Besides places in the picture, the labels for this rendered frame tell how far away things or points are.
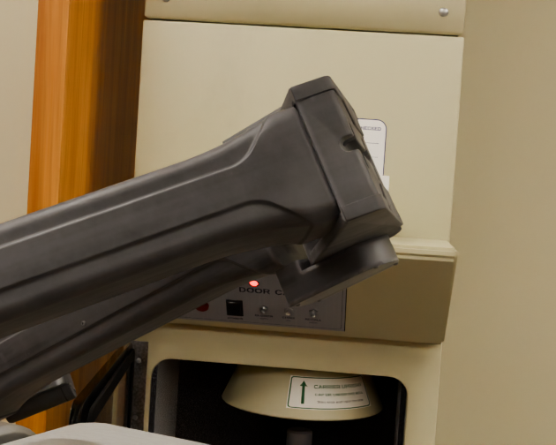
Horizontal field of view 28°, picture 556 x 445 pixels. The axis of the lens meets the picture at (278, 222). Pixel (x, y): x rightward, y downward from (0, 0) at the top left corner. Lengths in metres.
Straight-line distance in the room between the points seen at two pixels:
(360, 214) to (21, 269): 0.17
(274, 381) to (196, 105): 0.30
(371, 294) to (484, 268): 0.53
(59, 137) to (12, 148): 0.57
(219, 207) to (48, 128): 0.53
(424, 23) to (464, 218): 0.49
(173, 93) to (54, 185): 0.16
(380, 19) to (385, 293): 0.27
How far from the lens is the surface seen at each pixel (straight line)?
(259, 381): 1.17
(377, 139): 1.10
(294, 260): 0.66
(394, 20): 1.11
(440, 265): 1.00
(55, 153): 1.05
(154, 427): 1.16
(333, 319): 1.07
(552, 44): 1.56
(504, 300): 1.55
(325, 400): 1.15
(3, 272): 0.53
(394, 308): 1.05
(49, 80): 1.06
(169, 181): 0.54
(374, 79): 1.11
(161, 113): 1.12
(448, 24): 1.11
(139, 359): 1.14
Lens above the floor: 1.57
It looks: 3 degrees down
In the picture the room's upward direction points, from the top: 4 degrees clockwise
